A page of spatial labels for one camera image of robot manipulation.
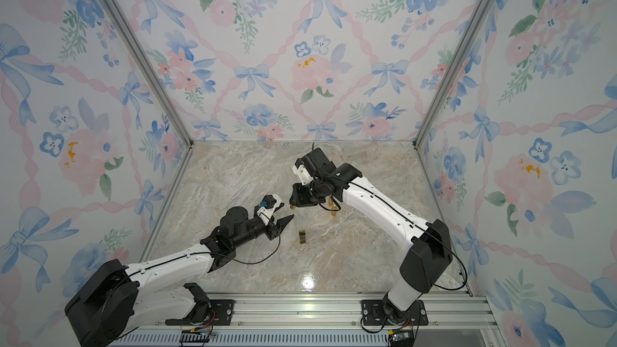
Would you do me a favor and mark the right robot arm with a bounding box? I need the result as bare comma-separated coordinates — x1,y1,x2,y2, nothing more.
289,160,454,325

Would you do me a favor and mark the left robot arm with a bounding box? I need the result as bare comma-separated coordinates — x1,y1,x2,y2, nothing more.
64,206,293,346

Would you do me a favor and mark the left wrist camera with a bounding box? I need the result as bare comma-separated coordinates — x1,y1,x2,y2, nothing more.
255,194,284,223

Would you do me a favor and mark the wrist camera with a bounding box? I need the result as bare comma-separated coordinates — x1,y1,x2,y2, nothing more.
255,194,284,223
292,159,314,186

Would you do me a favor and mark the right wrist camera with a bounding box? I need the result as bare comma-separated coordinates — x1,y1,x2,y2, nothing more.
292,159,314,186

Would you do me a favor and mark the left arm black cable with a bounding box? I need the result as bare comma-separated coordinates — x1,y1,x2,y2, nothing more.
216,230,283,266

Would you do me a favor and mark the aluminium front rail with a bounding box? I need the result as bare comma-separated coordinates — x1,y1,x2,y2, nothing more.
114,291,506,346

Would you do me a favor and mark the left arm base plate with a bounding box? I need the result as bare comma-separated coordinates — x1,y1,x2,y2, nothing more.
165,300,236,326

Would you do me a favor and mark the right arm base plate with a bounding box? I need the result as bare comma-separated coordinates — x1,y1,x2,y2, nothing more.
361,300,429,326

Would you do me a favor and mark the left aluminium corner post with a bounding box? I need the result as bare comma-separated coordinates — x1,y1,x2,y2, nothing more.
101,0,194,149

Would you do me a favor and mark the aluminium corner post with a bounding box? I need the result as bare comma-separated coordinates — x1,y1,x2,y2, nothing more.
101,0,194,149
413,0,495,151

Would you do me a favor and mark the right aluminium corner post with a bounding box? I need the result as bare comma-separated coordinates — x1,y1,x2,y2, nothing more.
413,0,495,151

